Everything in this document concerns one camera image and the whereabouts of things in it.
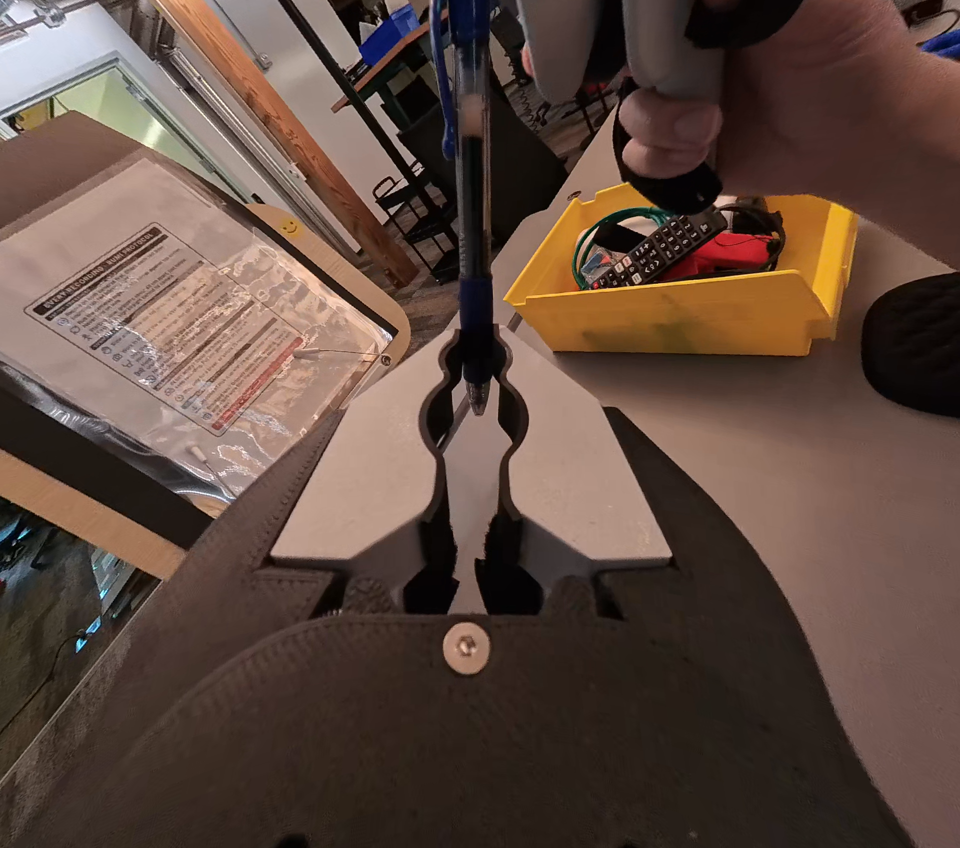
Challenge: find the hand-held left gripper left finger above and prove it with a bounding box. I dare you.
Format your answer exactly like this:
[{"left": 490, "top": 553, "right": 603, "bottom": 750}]
[{"left": 270, "top": 329, "right": 460, "bottom": 594}]

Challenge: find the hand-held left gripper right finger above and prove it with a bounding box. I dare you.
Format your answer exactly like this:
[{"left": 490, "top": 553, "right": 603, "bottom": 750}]
[{"left": 491, "top": 329, "right": 675, "bottom": 594}]

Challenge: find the yellow plastic bin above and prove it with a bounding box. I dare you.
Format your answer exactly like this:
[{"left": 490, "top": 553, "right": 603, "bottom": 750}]
[{"left": 504, "top": 182, "right": 858, "bottom": 357}]

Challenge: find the blue retractable pen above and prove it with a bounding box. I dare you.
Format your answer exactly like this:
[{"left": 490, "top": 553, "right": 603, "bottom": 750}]
[{"left": 429, "top": 0, "right": 495, "bottom": 417}]

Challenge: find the person's right hand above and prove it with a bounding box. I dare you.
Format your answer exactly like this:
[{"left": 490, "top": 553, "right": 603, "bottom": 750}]
[{"left": 618, "top": 0, "right": 960, "bottom": 254}]

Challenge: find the small blue storage bin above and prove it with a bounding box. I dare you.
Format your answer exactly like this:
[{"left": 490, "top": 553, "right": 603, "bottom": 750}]
[{"left": 357, "top": 5, "right": 423, "bottom": 66}]

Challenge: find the small black device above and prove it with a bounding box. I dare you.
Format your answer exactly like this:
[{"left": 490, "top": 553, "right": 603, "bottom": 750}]
[{"left": 891, "top": 0, "right": 948, "bottom": 29}]

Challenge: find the black boom pole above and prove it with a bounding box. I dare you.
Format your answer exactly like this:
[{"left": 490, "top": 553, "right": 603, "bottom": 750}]
[{"left": 212, "top": 0, "right": 451, "bottom": 211}]

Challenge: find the black remote control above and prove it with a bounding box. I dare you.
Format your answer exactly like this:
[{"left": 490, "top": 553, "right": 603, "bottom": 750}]
[{"left": 583, "top": 206, "right": 730, "bottom": 291}]

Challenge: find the red tool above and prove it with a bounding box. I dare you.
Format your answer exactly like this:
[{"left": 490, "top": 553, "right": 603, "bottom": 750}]
[{"left": 666, "top": 231, "right": 780, "bottom": 284}]

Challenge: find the wooden beam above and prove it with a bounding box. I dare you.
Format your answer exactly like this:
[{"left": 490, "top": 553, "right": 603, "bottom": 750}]
[{"left": 54, "top": 0, "right": 421, "bottom": 290}]

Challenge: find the black chair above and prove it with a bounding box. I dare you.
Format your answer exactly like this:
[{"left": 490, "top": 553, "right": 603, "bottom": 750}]
[{"left": 396, "top": 86, "right": 569, "bottom": 245}]

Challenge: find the laminated instruction sheet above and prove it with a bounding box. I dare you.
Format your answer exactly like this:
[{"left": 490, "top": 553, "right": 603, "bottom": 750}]
[{"left": 0, "top": 158, "right": 395, "bottom": 500}]

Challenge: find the black textured pad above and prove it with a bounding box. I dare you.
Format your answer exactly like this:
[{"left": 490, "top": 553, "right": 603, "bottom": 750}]
[{"left": 860, "top": 272, "right": 960, "bottom": 423}]

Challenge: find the green lit glass partition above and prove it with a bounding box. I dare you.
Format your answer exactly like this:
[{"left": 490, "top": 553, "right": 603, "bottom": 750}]
[{"left": 0, "top": 54, "right": 252, "bottom": 207}]

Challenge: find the green cable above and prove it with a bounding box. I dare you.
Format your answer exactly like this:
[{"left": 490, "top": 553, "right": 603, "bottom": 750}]
[{"left": 572, "top": 206, "right": 680, "bottom": 290}]

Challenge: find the black cable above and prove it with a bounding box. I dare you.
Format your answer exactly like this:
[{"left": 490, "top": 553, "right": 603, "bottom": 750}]
[{"left": 716, "top": 201, "right": 789, "bottom": 267}]

